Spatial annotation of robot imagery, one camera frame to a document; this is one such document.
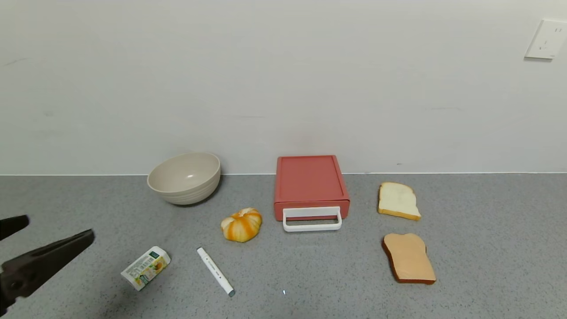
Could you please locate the red drawer housing box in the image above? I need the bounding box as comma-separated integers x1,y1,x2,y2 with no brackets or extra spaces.
274,155,350,209

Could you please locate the white marker pen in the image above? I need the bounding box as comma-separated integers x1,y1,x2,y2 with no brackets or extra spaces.
197,247,235,297

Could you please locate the white wall outlet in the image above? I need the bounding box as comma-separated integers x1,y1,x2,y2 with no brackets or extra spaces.
524,19,567,60

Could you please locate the white bread slice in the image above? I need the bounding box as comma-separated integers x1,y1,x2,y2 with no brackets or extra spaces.
378,182,422,221

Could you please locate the small white drink carton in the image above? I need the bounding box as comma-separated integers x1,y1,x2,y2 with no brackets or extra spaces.
121,246,171,291

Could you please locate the beige bowl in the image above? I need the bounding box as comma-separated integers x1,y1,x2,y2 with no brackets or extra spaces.
147,152,221,206

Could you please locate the orange striped pumpkin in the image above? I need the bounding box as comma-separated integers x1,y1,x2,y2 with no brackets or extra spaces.
221,208,263,243

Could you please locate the brown toast slice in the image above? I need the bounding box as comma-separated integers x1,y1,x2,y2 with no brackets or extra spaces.
382,233,437,284

